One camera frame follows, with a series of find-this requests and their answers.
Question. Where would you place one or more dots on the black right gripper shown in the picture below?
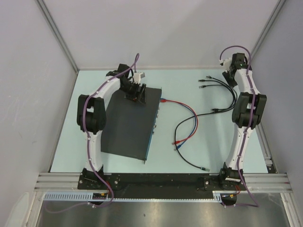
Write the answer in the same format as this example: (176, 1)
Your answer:
(231, 83)

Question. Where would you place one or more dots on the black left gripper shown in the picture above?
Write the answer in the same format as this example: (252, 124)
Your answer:
(133, 96)

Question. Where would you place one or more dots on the black ethernet cable long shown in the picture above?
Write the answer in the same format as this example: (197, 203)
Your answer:
(178, 145)

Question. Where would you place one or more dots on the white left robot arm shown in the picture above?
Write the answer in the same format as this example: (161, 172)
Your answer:
(91, 109)

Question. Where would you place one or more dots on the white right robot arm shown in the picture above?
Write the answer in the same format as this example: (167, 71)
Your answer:
(246, 115)

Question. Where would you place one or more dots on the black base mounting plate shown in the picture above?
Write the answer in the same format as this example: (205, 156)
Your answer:
(167, 191)

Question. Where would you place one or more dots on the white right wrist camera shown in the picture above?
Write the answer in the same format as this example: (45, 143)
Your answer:
(226, 63)

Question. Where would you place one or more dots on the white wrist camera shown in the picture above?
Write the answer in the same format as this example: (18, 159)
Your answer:
(226, 63)
(138, 76)

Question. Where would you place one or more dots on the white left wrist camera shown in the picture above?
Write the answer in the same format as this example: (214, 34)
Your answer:
(138, 76)

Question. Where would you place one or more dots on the dark network switch box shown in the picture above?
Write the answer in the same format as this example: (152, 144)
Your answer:
(129, 127)

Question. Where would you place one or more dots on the aluminium frame rail front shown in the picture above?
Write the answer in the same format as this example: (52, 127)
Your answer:
(118, 181)

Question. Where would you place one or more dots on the grey slotted cable duct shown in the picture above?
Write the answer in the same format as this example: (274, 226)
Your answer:
(101, 197)

